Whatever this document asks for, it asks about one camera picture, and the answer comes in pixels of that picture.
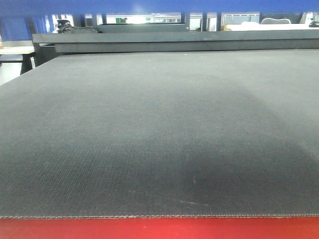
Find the white side table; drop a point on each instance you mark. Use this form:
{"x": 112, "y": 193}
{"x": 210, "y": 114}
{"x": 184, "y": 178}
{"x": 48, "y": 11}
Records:
{"x": 27, "y": 52}

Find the red conveyor front edge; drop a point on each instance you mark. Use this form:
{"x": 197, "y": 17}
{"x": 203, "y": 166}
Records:
{"x": 162, "y": 228}

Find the black table frame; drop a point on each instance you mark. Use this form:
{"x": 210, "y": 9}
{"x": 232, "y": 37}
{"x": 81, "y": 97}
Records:
{"x": 174, "y": 39}

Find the black conveyor belt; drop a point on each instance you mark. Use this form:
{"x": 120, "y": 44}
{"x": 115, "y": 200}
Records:
{"x": 196, "y": 134}

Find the blue plastic bin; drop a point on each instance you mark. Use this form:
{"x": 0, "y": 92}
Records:
{"x": 30, "y": 8}

